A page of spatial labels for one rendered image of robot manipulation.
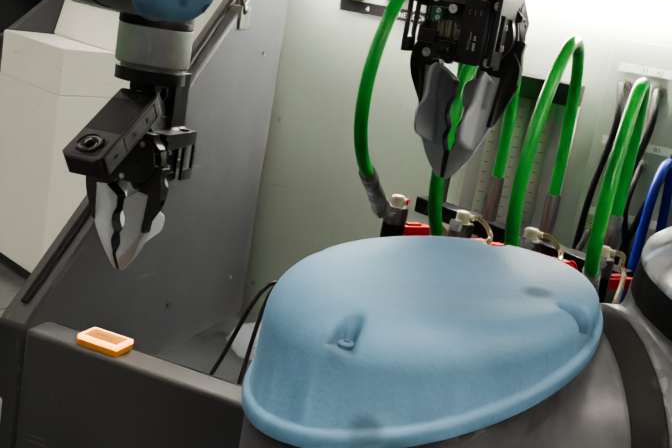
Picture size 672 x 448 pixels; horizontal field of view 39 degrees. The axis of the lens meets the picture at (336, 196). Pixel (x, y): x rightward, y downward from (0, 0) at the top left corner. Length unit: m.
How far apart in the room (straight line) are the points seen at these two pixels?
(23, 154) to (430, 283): 3.70
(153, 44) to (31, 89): 2.99
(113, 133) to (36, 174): 2.98
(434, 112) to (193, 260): 0.66
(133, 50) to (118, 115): 0.07
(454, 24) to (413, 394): 0.47
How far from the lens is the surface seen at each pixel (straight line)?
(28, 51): 3.96
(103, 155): 0.89
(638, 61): 1.32
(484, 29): 0.70
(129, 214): 0.98
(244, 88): 1.37
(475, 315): 0.30
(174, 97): 1.00
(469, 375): 0.29
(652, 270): 0.36
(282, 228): 1.49
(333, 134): 1.43
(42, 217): 3.86
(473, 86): 0.76
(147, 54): 0.94
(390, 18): 0.94
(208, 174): 1.33
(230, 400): 0.96
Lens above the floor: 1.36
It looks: 12 degrees down
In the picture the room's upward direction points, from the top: 10 degrees clockwise
